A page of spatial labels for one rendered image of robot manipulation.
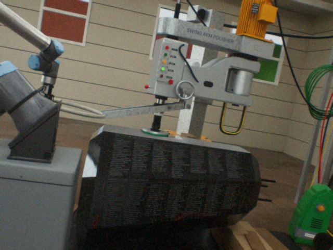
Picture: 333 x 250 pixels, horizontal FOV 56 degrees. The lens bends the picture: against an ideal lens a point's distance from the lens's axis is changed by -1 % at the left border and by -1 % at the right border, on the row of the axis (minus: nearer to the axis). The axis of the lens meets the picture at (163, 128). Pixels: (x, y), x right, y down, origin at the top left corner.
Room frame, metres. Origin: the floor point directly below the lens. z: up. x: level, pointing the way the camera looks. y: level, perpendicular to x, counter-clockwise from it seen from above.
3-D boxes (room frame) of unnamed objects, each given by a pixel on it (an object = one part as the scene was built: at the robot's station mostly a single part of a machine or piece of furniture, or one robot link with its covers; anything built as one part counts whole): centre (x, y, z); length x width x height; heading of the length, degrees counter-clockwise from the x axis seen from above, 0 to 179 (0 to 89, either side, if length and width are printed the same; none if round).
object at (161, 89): (2.48, -0.01, 1.36); 0.36 x 0.22 x 0.45; 110
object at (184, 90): (2.38, -0.09, 1.24); 0.15 x 0.10 x 0.15; 110
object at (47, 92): (2.04, 0.80, 1.06); 0.09 x 0.08 x 0.12; 51
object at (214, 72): (2.57, -0.31, 1.35); 0.74 x 0.23 x 0.49; 110
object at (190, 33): (2.57, -0.27, 1.66); 0.96 x 0.25 x 0.17; 110
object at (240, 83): (2.68, -0.56, 1.39); 0.19 x 0.19 x 0.20
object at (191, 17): (3.25, -0.12, 2.00); 0.20 x 0.18 x 0.15; 8
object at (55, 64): (2.05, 0.79, 1.23); 0.10 x 0.09 x 0.12; 161
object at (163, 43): (2.32, 0.09, 1.41); 0.08 x 0.03 x 0.28; 110
